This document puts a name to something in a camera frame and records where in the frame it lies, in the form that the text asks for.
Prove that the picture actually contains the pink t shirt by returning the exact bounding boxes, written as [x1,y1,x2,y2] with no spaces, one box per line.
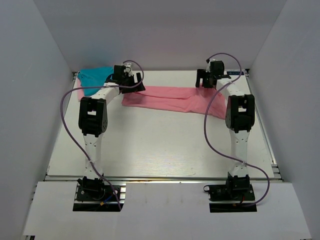
[75,78,85,102]
[121,86,216,115]

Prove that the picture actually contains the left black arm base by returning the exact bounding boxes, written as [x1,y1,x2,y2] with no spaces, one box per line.
[72,176,126,212]

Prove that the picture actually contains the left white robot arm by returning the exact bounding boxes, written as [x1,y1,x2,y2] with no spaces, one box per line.
[78,60,146,179]

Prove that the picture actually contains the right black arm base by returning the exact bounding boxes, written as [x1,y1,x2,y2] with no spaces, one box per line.
[203,173,257,213]

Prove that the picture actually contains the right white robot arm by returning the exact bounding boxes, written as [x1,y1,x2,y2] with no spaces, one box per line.
[195,58,255,178]

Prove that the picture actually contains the blue table label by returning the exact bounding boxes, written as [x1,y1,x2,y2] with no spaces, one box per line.
[226,71,244,76]

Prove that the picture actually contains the folded teal t shirt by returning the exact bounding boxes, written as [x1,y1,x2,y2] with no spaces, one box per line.
[76,66,114,97]

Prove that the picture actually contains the folded pink t shirt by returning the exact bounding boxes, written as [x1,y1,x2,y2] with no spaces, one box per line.
[75,78,85,102]

